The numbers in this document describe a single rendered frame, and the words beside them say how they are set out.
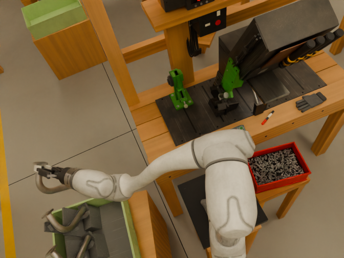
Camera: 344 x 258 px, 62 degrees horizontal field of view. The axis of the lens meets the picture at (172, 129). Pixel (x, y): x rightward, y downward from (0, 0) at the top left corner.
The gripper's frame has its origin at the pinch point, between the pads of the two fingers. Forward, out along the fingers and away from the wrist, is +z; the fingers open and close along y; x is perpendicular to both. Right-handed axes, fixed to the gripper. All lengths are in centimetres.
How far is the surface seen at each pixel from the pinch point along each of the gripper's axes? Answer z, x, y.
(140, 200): -12, 24, -61
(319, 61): -93, -82, -149
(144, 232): -22, 39, -54
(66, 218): 6.8, 30.2, -21.8
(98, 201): 4.1, 23.9, -41.0
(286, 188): -89, 4, -99
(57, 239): 13, 44, -22
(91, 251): -7, 46, -29
